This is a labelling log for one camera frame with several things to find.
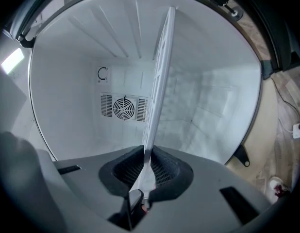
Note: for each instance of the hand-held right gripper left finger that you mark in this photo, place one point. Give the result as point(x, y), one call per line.
point(87, 178)

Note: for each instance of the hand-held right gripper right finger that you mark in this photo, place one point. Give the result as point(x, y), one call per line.
point(201, 198)

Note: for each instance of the black mini fridge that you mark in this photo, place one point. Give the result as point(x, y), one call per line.
point(67, 93)

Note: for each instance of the white wire fridge shelf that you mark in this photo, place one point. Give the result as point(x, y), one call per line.
point(166, 64)

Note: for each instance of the white plastic fan vent grille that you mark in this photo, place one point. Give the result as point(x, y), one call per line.
point(124, 107)

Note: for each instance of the person's right shoe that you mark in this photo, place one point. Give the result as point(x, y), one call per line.
point(276, 187)

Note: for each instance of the round beige table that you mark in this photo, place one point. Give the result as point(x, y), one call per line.
point(261, 110)

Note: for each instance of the rectangular ceiling light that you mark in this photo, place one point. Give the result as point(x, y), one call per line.
point(12, 60)

